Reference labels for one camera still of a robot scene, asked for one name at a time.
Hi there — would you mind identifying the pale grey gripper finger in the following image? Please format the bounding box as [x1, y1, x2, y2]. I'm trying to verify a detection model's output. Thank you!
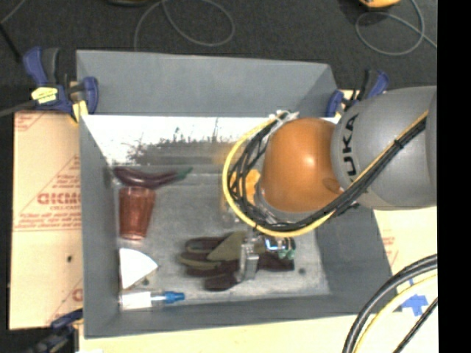
[240, 254, 260, 282]

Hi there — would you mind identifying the red-brown flat block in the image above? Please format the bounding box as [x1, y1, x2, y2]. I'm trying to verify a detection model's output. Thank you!
[257, 252, 296, 272]
[203, 269, 241, 292]

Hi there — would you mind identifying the olive green flat block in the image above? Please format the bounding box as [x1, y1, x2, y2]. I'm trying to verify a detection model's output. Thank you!
[206, 231, 248, 263]

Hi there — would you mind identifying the white wedge-shaped piece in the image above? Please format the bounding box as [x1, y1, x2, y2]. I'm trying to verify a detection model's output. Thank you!
[118, 247, 160, 290]

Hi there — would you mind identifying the red-brown clear plastic cup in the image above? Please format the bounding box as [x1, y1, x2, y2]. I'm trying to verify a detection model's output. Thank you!
[117, 186, 157, 241]

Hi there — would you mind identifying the purple toy eggplant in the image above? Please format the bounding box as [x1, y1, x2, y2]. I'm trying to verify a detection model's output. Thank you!
[113, 165, 194, 190]

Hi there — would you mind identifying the grey metal bin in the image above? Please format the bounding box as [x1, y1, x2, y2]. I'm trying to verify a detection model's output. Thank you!
[75, 49, 393, 338]

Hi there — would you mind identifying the brown cardboard board red print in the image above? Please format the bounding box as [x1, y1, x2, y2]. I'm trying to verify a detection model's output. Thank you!
[7, 110, 438, 331]

